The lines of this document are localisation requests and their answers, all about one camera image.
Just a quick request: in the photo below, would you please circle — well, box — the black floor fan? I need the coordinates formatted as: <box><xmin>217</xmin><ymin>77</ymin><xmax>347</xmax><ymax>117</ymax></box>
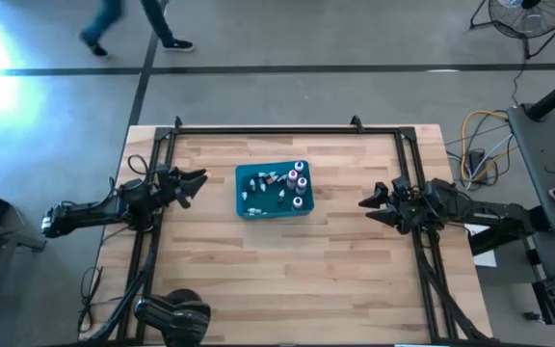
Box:
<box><xmin>469</xmin><ymin>0</ymin><xmax>555</xmax><ymax>59</ymax></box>

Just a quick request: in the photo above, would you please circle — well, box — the black glossy desk lamp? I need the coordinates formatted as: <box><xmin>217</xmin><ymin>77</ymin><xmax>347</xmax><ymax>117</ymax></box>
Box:
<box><xmin>132</xmin><ymin>287</ymin><xmax>212</xmax><ymax>347</ymax></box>

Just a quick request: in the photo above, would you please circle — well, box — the black power adapter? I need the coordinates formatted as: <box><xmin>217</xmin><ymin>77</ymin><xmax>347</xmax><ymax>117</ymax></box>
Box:
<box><xmin>467</xmin><ymin>148</ymin><xmax>489</xmax><ymax>184</ymax></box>

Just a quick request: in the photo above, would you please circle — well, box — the black desk beam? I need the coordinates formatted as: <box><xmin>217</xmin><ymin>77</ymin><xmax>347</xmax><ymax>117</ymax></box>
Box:
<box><xmin>468</xmin><ymin>224</ymin><xmax>543</xmax><ymax>257</ymax></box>

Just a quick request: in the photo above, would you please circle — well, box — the white paper sheet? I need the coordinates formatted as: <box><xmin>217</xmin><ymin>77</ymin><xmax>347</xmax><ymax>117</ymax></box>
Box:
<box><xmin>464</xmin><ymin>224</ymin><xmax>498</xmax><ymax>268</ymax></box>

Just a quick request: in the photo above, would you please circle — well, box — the black aluminium table frame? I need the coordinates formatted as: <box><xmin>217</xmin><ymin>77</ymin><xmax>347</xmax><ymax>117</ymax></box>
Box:
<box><xmin>113</xmin><ymin>115</ymin><xmax>495</xmax><ymax>344</ymax></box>

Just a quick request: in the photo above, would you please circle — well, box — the grey desk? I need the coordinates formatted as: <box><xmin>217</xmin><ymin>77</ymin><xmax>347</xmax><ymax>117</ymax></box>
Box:
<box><xmin>507</xmin><ymin>103</ymin><xmax>555</xmax><ymax>235</ymax></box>

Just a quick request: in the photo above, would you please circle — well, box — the black fan cable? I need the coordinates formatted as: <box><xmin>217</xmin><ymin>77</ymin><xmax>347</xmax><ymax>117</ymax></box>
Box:
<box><xmin>511</xmin><ymin>47</ymin><xmax>529</xmax><ymax>108</ymax></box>

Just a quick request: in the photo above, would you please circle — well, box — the yellow cable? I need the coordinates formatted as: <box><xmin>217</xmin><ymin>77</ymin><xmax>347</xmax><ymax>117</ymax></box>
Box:
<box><xmin>460</xmin><ymin>109</ymin><xmax>517</xmax><ymax>184</ymax></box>

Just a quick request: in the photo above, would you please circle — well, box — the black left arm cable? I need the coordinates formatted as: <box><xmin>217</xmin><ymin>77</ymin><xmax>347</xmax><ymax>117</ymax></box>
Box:
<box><xmin>126</xmin><ymin>153</ymin><xmax>152</xmax><ymax>178</ymax></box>

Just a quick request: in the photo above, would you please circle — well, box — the black floor cable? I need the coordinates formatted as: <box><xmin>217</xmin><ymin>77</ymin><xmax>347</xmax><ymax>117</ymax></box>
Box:
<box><xmin>72</xmin><ymin>267</ymin><xmax>105</xmax><ymax>334</ymax></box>

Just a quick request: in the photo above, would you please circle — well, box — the person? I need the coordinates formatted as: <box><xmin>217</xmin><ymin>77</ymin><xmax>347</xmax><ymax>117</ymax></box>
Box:
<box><xmin>78</xmin><ymin>0</ymin><xmax>196</xmax><ymax>60</ymax></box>

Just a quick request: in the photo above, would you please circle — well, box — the teal plastic bin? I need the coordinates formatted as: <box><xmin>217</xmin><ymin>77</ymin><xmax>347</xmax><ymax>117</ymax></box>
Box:
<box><xmin>234</xmin><ymin>159</ymin><xmax>316</xmax><ymax>221</ymax></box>

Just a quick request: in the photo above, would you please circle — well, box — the grey metal stand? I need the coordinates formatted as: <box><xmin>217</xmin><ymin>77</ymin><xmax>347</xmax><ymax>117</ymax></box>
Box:
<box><xmin>0</xmin><ymin>219</ymin><xmax>47</xmax><ymax>254</ymax></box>

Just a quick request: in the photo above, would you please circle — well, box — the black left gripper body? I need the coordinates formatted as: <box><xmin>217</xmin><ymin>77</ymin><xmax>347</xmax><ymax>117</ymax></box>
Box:
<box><xmin>154</xmin><ymin>166</ymin><xmax>192</xmax><ymax>209</ymax></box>

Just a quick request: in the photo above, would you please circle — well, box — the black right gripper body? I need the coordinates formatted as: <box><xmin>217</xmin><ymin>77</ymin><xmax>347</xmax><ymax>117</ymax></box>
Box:
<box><xmin>387</xmin><ymin>175</ymin><xmax>440</xmax><ymax>236</ymax></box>

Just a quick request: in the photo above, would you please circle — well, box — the white cable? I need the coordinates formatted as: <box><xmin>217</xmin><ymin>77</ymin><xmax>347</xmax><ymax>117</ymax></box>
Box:
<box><xmin>464</xmin><ymin>134</ymin><xmax>515</xmax><ymax>190</ymax></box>

